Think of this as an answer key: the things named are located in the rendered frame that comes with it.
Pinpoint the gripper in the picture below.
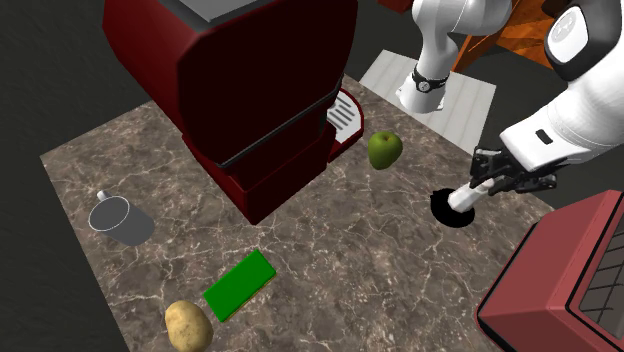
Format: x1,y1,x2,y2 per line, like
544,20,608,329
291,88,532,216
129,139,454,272
469,147,558,197

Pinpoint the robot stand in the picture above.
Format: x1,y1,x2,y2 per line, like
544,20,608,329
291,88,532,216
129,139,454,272
359,48,497,156

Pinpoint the red toaster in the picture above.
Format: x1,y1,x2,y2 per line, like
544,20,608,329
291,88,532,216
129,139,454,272
475,189,624,352

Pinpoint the green apple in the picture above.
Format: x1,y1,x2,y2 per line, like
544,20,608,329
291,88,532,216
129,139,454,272
367,130,404,171

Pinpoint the orange wooden furniture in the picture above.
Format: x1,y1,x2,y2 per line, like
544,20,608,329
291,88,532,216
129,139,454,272
450,0,570,73

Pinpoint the dark red coffee machine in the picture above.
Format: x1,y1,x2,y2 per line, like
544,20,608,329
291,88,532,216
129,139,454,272
102,0,366,226

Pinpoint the green sponge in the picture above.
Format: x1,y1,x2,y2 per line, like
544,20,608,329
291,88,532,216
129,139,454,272
202,248,278,324

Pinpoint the potato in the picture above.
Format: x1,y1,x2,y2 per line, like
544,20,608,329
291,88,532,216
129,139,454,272
164,299,215,352

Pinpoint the grey mug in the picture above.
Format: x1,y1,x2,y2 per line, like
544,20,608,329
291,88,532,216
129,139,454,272
87,189,156,248

